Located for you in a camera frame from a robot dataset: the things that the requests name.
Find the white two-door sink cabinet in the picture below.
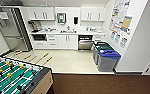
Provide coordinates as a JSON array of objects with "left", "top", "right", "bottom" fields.
[{"left": 56, "top": 34, "right": 79, "bottom": 51}]

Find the chrome faucet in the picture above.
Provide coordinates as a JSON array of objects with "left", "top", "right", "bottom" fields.
[{"left": 66, "top": 26, "right": 72, "bottom": 33}]

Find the black lidded waste bin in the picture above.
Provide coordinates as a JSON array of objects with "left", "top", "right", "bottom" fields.
[{"left": 92, "top": 40, "right": 109, "bottom": 59}]

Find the paper towel dispenser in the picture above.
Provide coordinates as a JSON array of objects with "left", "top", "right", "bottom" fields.
[{"left": 56, "top": 12, "right": 68, "bottom": 25}]

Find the wide white drawer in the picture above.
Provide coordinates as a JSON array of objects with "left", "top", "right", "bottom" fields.
[{"left": 32, "top": 40, "right": 49, "bottom": 50}]

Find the large printed notice poster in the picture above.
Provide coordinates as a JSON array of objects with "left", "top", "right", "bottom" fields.
[{"left": 108, "top": 0, "right": 134, "bottom": 35}]

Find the stainless steel refrigerator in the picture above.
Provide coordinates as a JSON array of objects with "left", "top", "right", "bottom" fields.
[{"left": 0, "top": 6, "right": 33, "bottom": 53}]

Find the green foosball table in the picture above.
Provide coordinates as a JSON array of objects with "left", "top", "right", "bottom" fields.
[{"left": 0, "top": 50, "right": 55, "bottom": 94}]

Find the white paper notice sheet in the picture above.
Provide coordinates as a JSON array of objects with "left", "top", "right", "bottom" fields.
[{"left": 0, "top": 11, "right": 10, "bottom": 20}]

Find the white three-door wall cabinet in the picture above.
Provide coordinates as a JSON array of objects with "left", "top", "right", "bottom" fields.
[{"left": 80, "top": 7, "right": 107, "bottom": 23}]

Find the blue wall sign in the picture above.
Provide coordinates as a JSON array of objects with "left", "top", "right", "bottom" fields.
[{"left": 110, "top": 31, "right": 117, "bottom": 41}]

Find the green wall sign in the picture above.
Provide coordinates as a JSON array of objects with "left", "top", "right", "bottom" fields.
[{"left": 114, "top": 34, "right": 122, "bottom": 44}]

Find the black and white wall sign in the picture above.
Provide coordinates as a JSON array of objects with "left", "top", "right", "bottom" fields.
[{"left": 119, "top": 37, "right": 129, "bottom": 49}]

